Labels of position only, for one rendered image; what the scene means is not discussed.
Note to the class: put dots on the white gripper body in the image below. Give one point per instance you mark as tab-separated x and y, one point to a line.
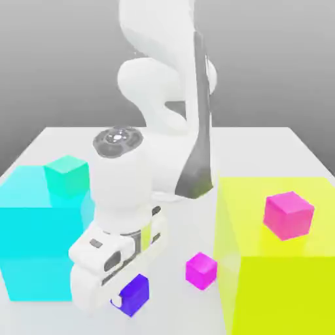
86	290

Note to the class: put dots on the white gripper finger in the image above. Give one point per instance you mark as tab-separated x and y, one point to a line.
117	301

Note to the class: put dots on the small blue cube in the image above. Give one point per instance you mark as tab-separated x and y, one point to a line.
134	295

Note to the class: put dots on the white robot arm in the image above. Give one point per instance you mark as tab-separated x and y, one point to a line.
123	188

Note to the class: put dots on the small magenta cube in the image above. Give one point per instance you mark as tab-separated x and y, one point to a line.
201	271

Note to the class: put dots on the small green cube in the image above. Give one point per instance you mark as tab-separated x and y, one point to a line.
66	178

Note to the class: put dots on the small pink cube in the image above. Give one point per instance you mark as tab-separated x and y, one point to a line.
288	216

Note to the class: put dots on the large cyan box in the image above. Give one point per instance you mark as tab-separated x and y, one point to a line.
36	235

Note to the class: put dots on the large yellow box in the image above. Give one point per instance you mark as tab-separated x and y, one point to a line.
282	288

